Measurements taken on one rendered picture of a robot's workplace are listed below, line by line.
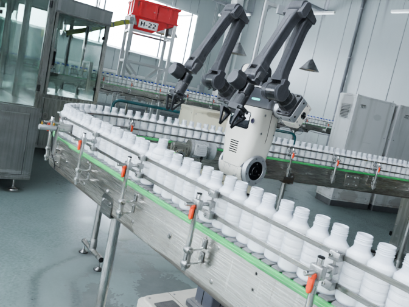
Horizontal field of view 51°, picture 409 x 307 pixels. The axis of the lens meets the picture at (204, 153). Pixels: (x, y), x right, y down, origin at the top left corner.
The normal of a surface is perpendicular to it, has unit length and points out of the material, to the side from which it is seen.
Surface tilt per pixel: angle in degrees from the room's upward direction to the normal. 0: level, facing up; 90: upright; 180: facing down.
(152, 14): 90
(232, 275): 90
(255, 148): 101
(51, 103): 90
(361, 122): 90
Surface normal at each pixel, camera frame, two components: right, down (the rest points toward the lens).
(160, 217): -0.78, -0.07
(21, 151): 0.59, 0.23
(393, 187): 0.33, 0.20
